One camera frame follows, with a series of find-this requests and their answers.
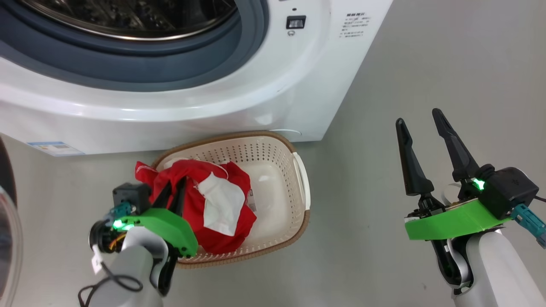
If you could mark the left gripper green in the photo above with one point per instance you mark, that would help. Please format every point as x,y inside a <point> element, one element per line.
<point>170,226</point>

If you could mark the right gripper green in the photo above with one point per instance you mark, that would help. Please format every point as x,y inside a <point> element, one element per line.
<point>452,221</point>

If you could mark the red and white garment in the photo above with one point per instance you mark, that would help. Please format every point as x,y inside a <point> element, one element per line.
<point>222,230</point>

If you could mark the round white drain filter cover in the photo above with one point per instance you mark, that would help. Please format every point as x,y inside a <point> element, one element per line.
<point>288,132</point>

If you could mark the right black wrist camera box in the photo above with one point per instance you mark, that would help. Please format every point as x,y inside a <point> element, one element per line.
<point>509,187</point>

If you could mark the white front-load washing machine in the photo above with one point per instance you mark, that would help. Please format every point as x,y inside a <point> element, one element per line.
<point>170,115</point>

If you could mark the cream laundry basket brown rim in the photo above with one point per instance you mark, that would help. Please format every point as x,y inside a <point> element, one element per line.
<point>277,187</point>

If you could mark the blue energy label sticker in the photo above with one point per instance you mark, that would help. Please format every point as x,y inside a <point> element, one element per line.
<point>55,149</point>

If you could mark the left black wrist camera box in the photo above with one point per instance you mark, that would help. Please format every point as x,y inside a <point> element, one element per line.
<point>130,194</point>

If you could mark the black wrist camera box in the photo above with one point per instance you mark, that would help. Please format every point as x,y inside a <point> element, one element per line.
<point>509,187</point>
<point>130,194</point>

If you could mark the grey washing machine door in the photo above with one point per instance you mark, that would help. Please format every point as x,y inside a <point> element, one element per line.
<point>7,238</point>

